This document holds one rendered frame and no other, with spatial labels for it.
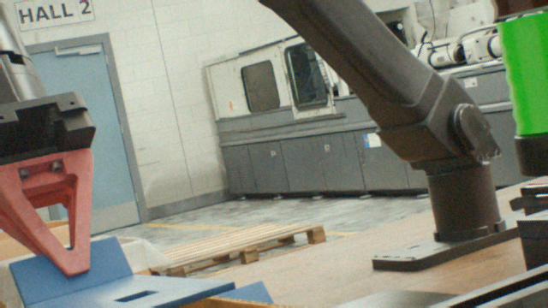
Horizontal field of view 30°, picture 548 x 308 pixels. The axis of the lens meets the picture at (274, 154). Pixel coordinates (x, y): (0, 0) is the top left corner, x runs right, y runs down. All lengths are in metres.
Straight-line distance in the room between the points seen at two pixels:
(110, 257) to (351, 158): 8.97
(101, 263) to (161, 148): 11.35
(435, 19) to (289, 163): 2.73
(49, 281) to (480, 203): 0.48
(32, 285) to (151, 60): 11.43
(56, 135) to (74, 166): 0.02
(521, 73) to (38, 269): 0.40
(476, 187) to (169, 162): 11.08
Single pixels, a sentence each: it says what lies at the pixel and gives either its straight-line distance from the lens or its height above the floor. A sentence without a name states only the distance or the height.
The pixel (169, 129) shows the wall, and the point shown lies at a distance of 12.04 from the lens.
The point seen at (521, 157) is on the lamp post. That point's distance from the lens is 0.31.
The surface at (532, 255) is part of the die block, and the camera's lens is 0.57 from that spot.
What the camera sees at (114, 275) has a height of 0.99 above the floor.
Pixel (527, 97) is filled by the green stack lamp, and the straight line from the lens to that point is 0.31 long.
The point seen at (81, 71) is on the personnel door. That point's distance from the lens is 11.75.
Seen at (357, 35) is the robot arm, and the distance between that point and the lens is 0.90.
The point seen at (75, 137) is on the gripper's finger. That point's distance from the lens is 0.65.
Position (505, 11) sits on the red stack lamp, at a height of 1.09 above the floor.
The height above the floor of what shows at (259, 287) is 0.95.
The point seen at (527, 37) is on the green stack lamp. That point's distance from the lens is 0.30.
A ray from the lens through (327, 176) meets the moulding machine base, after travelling 10.05.
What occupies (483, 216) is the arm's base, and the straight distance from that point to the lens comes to 0.99.
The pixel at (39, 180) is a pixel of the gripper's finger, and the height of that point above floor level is 1.06.
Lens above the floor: 1.08
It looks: 3 degrees down
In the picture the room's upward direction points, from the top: 12 degrees counter-clockwise
